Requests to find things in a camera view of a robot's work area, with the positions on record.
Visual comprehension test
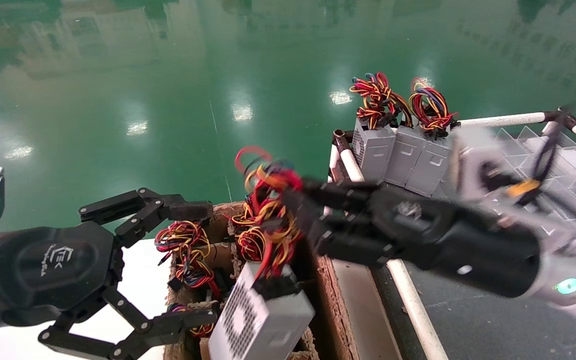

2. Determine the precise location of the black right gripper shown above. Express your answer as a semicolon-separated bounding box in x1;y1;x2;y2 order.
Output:
283;177;542;299

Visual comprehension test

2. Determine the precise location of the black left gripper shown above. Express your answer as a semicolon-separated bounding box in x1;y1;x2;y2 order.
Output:
0;222;124;327

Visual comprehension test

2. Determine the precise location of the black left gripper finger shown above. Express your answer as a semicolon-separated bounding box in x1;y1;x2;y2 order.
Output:
39;286;219;360
80;189;214;248

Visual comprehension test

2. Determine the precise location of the grey power supply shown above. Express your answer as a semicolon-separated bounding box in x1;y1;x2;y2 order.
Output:
384;125;426;188
208;145;316;360
405;76;463;197
350;72;411;185
168;304;217;339

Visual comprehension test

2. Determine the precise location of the brown cardboard divider box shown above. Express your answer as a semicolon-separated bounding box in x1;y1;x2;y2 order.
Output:
163;200;360;360

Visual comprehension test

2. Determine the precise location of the wire bundle in box left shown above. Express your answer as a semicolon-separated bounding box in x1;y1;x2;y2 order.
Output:
154;221;221;301

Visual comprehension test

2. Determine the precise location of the wire bundle in box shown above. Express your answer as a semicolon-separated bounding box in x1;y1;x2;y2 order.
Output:
227;200;271;263
154;221;221;301

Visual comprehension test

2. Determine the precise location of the wire bundle in box middle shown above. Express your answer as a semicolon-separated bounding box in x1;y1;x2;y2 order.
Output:
227;200;271;263

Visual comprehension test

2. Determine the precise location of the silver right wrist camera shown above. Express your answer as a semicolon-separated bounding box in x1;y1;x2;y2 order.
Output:
449;125;510;202

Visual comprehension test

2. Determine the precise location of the silver camera mount bracket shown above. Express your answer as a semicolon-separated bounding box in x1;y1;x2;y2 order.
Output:
485;197;576;238

